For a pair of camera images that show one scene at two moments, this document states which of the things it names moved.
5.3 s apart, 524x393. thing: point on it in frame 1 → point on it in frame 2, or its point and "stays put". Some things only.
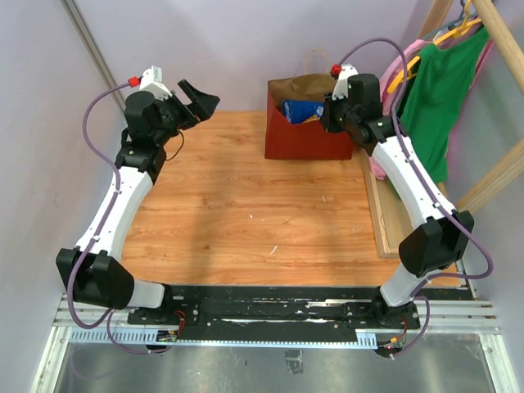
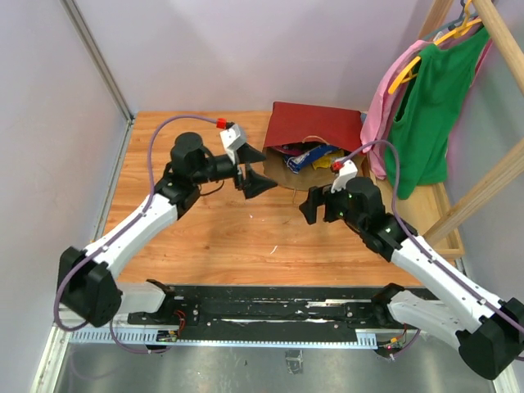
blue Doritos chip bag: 300,111 → 295,161
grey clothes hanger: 450,26 stays put
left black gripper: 201,108 → 255,183
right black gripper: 327,119 → 318,196
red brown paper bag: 307,140 → 302,144
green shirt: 440,81 stays put
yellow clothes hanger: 458,32 stays put
